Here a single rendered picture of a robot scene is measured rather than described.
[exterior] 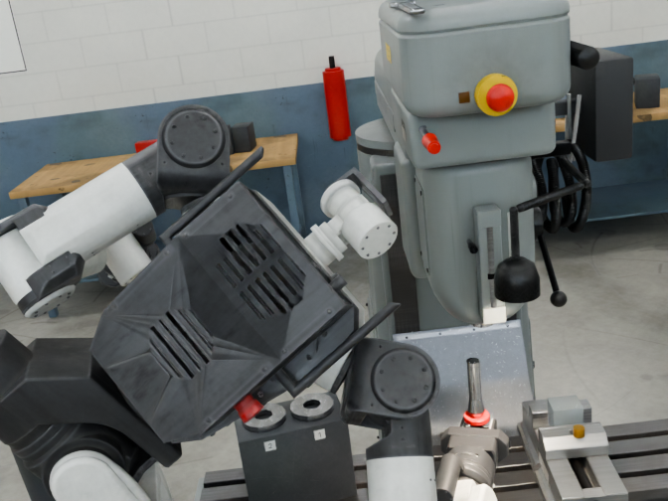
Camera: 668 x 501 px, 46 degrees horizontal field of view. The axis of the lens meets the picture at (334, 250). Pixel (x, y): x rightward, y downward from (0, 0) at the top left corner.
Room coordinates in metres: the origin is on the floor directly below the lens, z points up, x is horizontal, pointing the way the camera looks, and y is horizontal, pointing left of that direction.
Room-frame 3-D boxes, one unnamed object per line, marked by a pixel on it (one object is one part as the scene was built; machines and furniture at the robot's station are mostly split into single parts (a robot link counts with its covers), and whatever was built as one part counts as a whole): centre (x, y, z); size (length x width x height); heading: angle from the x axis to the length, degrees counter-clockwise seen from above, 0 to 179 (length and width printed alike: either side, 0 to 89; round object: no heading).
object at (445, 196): (1.38, -0.27, 1.47); 0.21 x 0.19 x 0.32; 89
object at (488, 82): (1.15, -0.26, 1.76); 0.06 x 0.02 x 0.06; 89
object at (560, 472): (1.35, -0.43, 0.99); 0.35 x 0.15 x 0.11; 177
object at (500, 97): (1.13, -0.26, 1.76); 0.04 x 0.03 x 0.04; 89
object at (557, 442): (1.32, -0.42, 1.03); 0.12 x 0.06 x 0.04; 87
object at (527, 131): (1.42, -0.27, 1.68); 0.34 x 0.24 x 0.10; 179
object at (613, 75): (1.67, -0.61, 1.62); 0.20 x 0.09 x 0.21; 179
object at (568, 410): (1.38, -0.43, 1.05); 0.06 x 0.05 x 0.06; 87
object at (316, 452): (1.39, 0.13, 1.04); 0.22 x 0.12 x 0.20; 100
